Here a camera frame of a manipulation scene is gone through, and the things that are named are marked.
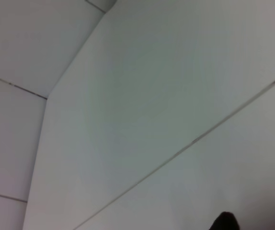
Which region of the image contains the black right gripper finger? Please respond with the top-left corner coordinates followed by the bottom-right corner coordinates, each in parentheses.
top-left (210, 211), bottom-right (243, 230)

